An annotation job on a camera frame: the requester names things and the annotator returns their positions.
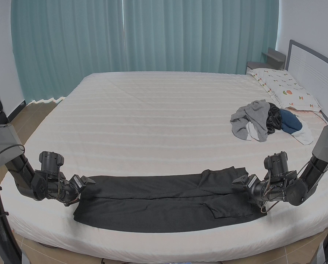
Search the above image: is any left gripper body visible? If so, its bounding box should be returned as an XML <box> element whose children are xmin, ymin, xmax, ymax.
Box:
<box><xmin>61</xmin><ymin>174</ymin><xmax>84</xmax><ymax>203</ymax></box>

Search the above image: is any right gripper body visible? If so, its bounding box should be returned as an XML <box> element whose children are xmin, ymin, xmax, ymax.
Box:
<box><xmin>245</xmin><ymin>174</ymin><xmax>265</xmax><ymax>203</ymax></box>

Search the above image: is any black T-shirt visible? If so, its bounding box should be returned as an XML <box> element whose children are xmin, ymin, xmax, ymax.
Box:
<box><xmin>73</xmin><ymin>167</ymin><xmax>267</xmax><ymax>234</ymax></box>

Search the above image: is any pile of clothes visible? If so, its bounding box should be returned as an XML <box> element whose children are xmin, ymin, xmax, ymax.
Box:
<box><xmin>230</xmin><ymin>99</ymin><xmax>315</xmax><ymax>145</ymax></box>

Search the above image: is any bed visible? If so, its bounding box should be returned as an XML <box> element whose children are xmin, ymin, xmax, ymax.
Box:
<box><xmin>0</xmin><ymin>40</ymin><xmax>328</xmax><ymax>261</ymax></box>

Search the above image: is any white printed pillow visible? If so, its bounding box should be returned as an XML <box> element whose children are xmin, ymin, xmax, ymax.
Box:
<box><xmin>248</xmin><ymin>68</ymin><xmax>323</xmax><ymax>112</ymax></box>

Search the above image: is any grey bedside table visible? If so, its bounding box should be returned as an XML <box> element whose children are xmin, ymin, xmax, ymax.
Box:
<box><xmin>246</xmin><ymin>47</ymin><xmax>287</xmax><ymax>71</ymax></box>

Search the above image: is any blue-green curtain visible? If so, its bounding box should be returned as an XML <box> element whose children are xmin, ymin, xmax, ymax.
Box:
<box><xmin>11</xmin><ymin>0</ymin><xmax>126</xmax><ymax>104</ymax></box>
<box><xmin>123</xmin><ymin>0</ymin><xmax>280</xmax><ymax>74</ymax></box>

